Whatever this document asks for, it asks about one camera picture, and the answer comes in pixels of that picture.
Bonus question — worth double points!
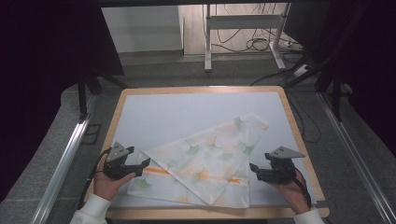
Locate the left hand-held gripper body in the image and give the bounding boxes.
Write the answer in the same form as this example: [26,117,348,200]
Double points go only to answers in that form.
[103,141,144,181]

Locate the white power strip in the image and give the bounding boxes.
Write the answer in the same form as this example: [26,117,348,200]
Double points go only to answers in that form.
[292,63,312,78]

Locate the white desk frame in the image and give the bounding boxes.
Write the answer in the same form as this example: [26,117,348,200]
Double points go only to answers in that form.
[203,3,292,74]

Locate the white panel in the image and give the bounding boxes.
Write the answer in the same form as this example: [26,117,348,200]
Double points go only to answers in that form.
[100,5,185,54]

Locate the wooden table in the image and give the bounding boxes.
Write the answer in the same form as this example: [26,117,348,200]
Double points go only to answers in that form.
[79,85,331,221]

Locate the white leaf print cloth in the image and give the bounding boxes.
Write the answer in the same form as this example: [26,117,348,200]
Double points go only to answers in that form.
[126,112,270,209]

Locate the white table mat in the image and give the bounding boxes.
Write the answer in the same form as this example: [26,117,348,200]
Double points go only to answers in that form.
[109,91,318,209]

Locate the aluminium floor rail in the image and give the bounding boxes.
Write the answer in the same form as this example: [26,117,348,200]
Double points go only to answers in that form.
[30,94,99,224]
[317,92,396,224]

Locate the black floor plate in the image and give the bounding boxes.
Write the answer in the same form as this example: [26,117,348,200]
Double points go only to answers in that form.
[80,123,103,146]

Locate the black floor cable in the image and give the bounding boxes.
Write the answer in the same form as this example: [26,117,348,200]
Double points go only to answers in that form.
[288,90,323,145]

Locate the tangled black cables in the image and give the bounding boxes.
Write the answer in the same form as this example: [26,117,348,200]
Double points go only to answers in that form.
[211,3,304,54]

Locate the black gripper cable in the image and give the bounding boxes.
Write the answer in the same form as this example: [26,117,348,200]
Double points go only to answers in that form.
[77,147,112,210]
[292,167,313,209]

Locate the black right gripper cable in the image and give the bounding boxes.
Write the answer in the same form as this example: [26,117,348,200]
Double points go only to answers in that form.
[292,167,313,209]

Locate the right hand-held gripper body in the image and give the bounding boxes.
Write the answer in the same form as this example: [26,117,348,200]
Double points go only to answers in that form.
[257,146,306,185]

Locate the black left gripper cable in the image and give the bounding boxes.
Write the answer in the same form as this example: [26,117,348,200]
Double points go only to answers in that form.
[77,147,112,210]

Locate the black metal stand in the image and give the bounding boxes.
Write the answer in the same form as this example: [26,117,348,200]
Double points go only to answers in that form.
[284,52,345,123]
[76,69,129,123]

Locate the person's right hand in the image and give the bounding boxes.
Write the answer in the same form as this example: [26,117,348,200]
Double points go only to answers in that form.
[270,170,312,216]

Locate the person's left hand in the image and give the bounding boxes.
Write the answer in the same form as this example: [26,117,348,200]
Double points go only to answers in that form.
[92,169,137,202]

